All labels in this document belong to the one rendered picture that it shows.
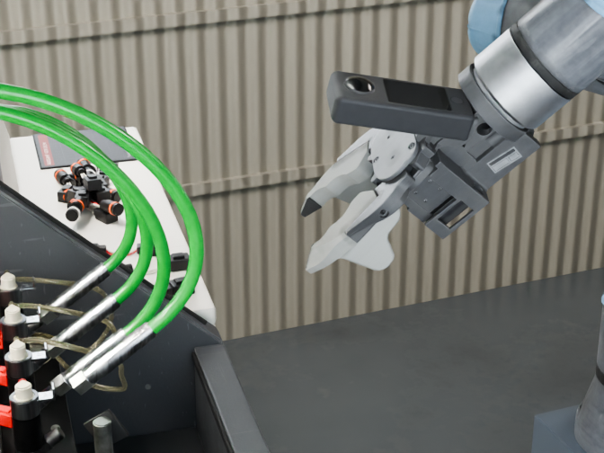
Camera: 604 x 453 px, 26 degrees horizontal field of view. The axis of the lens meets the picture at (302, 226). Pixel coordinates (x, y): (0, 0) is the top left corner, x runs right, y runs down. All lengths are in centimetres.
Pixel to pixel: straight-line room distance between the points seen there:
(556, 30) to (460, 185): 15
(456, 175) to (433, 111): 6
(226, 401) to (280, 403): 177
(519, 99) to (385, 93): 11
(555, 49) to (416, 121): 12
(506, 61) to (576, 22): 6
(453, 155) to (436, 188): 3
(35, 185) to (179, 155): 126
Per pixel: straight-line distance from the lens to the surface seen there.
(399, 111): 103
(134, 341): 129
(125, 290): 144
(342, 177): 113
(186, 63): 326
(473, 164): 108
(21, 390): 130
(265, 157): 341
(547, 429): 163
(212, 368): 162
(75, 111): 118
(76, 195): 197
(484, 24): 119
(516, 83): 103
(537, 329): 371
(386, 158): 108
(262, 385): 340
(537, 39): 102
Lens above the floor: 178
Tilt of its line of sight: 25 degrees down
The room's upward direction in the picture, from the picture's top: straight up
